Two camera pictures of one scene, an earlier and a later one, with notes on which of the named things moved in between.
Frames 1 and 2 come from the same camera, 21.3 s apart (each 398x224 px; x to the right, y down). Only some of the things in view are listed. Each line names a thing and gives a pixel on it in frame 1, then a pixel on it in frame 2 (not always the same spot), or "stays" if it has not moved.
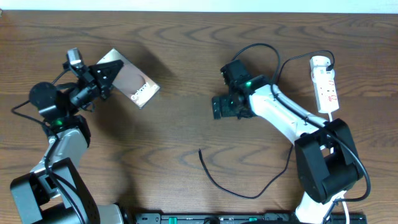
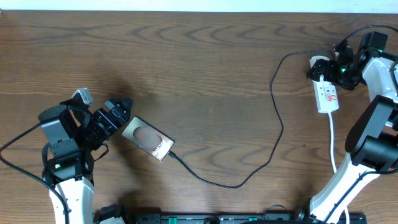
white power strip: x=326 y=89 stays
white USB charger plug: x=319 y=61 stays
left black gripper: x=94 y=81 → x=109 y=117
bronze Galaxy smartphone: x=130 y=81 → x=148 y=138
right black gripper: x=225 y=111 → x=319 y=66
